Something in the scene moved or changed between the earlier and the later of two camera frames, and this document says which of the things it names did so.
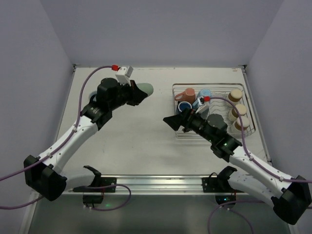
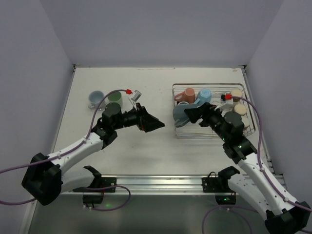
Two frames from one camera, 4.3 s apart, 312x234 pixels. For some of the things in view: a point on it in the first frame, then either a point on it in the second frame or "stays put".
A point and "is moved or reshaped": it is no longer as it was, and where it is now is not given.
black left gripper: x=132 y=92 to x=142 y=119
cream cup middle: x=242 y=109 stays put
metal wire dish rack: x=226 y=104 stays put
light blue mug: x=205 y=93 stays put
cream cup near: x=245 y=123 stays put
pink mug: x=188 y=95 stays put
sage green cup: x=146 y=87 is moved or reshaped
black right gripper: x=185 y=119 to x=205 y=115
